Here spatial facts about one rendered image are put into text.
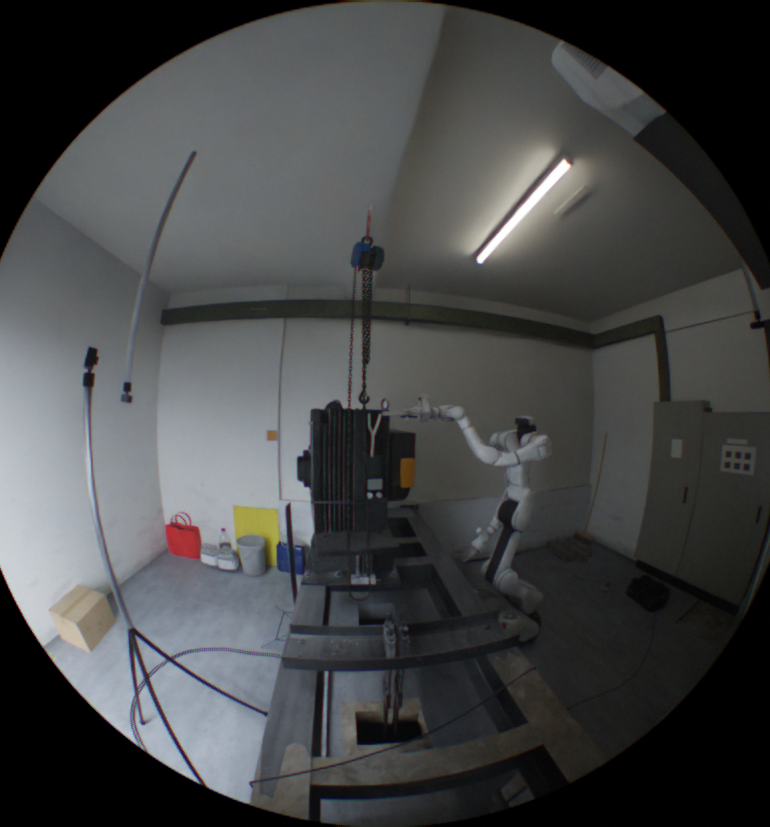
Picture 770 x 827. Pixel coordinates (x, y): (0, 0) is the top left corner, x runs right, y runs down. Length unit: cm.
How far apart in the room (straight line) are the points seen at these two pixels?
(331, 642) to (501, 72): 234
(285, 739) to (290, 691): 21
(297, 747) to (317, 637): 53
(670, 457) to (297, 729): 322
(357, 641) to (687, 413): 301
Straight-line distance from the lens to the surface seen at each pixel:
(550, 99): 154
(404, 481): 161
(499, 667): 126
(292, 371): 288
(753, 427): 289
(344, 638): 131
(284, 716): 109
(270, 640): 228
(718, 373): 325
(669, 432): 320
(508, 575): 189
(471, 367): 309
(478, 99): 149
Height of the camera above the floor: 159
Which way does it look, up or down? level
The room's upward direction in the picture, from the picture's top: 1 degrees clockwise
